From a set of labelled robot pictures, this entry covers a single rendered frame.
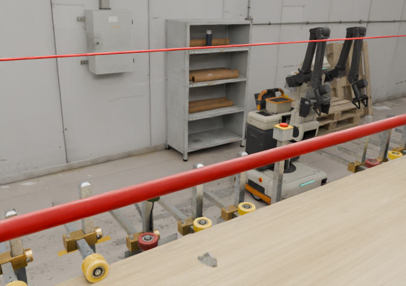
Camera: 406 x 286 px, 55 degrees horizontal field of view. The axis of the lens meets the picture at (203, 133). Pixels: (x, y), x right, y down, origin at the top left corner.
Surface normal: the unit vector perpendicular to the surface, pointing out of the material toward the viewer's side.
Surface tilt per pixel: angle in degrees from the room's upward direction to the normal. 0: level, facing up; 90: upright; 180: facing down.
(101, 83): 90
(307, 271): 0
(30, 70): 90
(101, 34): 90
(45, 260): 0
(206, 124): 90
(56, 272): 0
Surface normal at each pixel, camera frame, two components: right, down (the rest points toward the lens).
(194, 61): 0.57, 0.29
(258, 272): 0.03, -0.94
